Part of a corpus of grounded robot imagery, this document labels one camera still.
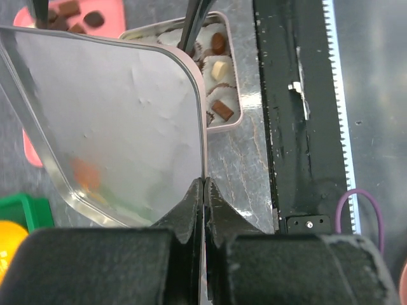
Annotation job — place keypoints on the dark fluted round chocolate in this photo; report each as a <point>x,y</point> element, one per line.
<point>94,19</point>

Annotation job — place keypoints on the green plastic bin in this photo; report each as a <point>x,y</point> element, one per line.
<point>30,213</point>

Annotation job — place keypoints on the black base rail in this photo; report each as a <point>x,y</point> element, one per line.
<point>308,142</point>

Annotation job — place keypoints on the brown oval chocolate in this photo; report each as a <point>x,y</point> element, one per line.
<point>218,43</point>

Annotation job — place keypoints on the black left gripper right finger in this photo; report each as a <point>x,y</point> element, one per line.
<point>248,266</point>

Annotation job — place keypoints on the yellow bowl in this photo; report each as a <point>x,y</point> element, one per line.
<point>12,235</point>

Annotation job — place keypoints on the pink painted plate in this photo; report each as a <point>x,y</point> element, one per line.
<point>403,285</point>

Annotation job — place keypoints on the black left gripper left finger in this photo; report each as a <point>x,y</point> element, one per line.
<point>159,264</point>

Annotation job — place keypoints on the brown block chocolate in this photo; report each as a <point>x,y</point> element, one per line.
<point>69,8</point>

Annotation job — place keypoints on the silver tin lid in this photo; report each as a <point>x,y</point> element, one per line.
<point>118,125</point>

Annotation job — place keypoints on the brown bar chocolate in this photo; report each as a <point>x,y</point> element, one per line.
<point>222,110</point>

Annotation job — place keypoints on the pink tray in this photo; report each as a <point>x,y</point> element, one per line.
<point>114,24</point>

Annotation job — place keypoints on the pink chocolate tin box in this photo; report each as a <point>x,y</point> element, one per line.
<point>227,90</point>

